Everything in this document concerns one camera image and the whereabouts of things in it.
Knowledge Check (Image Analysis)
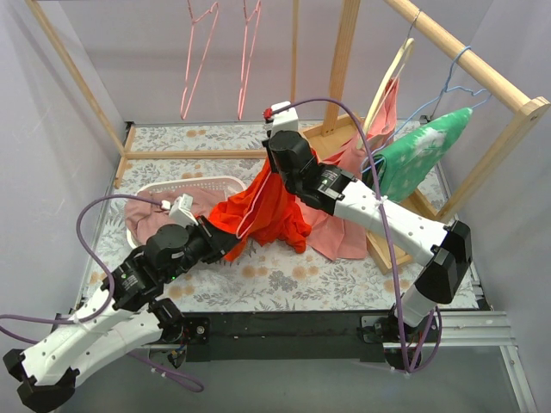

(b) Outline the left wooden clothes rack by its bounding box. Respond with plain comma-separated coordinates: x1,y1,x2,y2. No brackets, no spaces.
23,0,300,190

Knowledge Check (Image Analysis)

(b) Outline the wooden clothes rack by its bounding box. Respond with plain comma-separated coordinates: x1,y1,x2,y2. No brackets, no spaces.
296,0,551,276
23,0,300,190

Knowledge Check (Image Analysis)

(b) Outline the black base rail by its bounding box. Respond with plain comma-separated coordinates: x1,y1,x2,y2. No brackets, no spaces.
163,309,427,371

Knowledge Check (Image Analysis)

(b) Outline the salmon pink garment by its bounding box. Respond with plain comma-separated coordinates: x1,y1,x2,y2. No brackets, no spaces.
297,77,399,261

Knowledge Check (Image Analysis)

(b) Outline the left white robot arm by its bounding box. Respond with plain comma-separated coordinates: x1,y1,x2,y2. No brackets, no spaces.
3,217,239,412

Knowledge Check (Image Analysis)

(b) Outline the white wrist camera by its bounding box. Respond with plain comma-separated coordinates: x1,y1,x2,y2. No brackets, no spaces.
263,101,299,138
161,194,197,227

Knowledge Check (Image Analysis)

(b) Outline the aluminium frame rail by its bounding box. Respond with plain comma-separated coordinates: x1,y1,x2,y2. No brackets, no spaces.
32,311,539,413

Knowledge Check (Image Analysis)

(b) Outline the right wooden clothes rack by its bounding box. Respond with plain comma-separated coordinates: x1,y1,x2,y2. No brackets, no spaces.
296,0,551,276

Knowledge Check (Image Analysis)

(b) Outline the white laundry basket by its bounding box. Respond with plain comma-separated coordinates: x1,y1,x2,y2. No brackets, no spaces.
127,176,246,248

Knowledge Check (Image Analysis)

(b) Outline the cream wooden hanger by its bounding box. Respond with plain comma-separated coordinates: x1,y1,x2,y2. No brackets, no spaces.
362,29,415,148

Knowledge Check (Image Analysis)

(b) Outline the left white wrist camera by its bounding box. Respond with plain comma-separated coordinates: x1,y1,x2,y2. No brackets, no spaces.
161,194,197,227

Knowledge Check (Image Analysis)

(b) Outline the green tie-dye shirt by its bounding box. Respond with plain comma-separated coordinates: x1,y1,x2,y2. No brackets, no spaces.
373,108,473,203

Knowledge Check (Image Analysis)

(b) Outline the pink hanger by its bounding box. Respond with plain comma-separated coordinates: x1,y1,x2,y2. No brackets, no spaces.
236,161,272,239
180,1,220,120
237,0,262,120

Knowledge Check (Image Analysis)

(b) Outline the orange t shirt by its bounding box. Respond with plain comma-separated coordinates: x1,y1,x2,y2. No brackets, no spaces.
208,172,311,262

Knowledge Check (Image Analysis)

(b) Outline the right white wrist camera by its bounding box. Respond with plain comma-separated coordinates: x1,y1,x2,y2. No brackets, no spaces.
263,101,299,138

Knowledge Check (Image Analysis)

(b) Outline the floral table mat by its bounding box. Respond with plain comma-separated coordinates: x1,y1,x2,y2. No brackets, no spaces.
81,122,481,313

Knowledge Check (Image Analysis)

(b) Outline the blue wire hanger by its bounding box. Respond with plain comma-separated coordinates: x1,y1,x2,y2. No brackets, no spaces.
373,46,492,155

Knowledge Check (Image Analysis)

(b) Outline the dusty pink garment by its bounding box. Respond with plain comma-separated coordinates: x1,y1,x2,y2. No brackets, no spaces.
124,188,225,245

